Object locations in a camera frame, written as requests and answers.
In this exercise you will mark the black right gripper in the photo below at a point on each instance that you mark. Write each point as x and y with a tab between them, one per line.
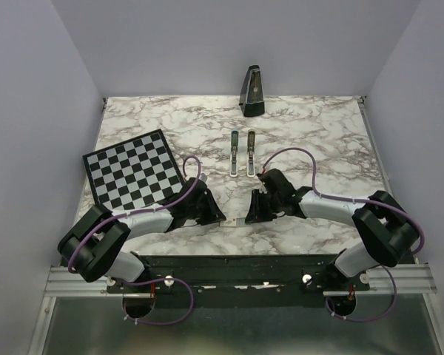
256	213

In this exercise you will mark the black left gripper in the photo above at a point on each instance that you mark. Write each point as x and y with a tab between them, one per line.
214	214

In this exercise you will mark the small grey staple tray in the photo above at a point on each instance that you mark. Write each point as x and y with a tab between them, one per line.
241	221

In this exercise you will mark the light blue stapler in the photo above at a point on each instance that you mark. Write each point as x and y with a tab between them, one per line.
234	140

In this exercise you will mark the white staple box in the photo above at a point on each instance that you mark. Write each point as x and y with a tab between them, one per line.
232	223

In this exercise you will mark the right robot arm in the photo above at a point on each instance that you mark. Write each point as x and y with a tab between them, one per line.
386	234

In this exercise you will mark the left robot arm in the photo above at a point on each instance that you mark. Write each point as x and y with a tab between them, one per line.
92	247

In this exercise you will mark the black white chessboard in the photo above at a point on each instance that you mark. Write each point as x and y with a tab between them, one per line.
133	174

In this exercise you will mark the black metronome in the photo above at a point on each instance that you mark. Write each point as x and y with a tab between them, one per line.
251	100

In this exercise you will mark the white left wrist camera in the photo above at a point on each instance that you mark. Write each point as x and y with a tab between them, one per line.
203	178

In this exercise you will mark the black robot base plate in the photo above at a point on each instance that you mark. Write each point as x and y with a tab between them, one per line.
182	282

